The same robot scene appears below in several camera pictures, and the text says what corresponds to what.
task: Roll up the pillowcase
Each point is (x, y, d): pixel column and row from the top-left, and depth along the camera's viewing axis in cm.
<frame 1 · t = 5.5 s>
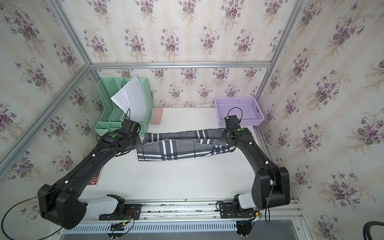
left hand: (137, 144, 81), fingers closed
right hand: (228, 138, 87), fingers closed
grey plaid pillowcase: (183, 144, 87), point 12 cm above the table
white paper sheets: (131, 98, 97), point 22 cm above the table
pink eraser block: (157, 115, 121), on the table

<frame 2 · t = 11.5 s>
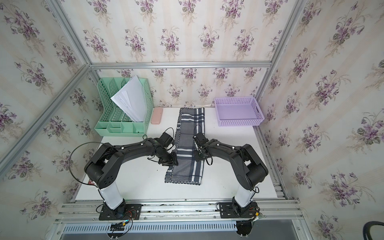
left hand: (177, 165, 88), fingers open
right hand: (200, 156, 94), fingers closed
grey plaid pillowcase: (191, 121, 113), on the table
the other named things where they were.

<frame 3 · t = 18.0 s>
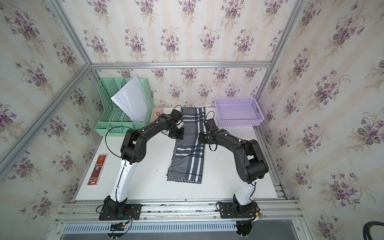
left hand: (183, 138, 101), fingers closed
right hand: (202, 138, 96), fingers open
red rectangular card: (97, 170, 88), on the table
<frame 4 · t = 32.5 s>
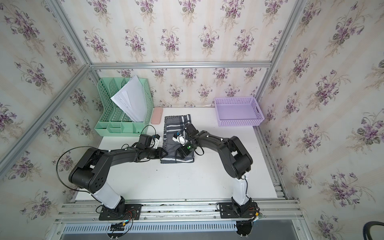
left hand: (166, 154, 93), fingers open
right hand: (180, 153, 92), fingers open
grey plaid pillowcase: (173, 124, 112), on the table
